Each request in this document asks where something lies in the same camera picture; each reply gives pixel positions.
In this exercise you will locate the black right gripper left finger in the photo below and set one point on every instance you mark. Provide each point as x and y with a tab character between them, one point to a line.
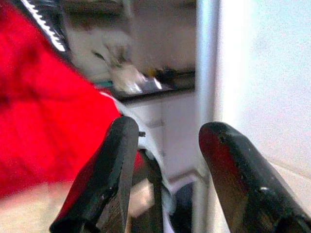
107	179

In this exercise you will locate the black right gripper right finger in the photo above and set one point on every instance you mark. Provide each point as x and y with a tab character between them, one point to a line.
245	184

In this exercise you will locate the red jacket with black zipper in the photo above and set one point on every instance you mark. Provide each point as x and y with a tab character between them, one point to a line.
46	109

